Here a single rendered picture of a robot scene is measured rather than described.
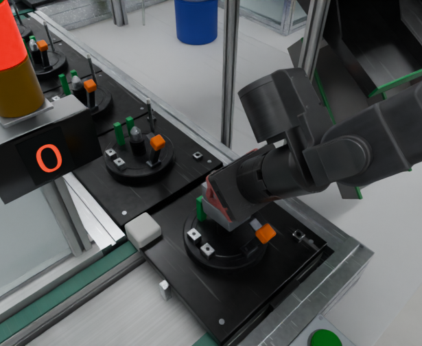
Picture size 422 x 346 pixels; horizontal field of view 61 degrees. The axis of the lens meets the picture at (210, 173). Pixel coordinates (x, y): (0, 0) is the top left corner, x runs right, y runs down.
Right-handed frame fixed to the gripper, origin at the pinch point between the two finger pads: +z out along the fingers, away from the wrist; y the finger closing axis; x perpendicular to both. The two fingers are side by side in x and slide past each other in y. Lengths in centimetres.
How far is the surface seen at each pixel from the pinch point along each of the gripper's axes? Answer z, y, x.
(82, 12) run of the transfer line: 89, -29, -78
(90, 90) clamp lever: 28.1, 2.0, -29.0
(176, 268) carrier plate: 7.8, 9.7, 7.6
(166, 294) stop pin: 8.5, 12.8, 10.3
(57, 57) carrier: 54, -2, -49
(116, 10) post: 81, -39, -71
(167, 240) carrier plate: 11.1, 7.7, 3.8
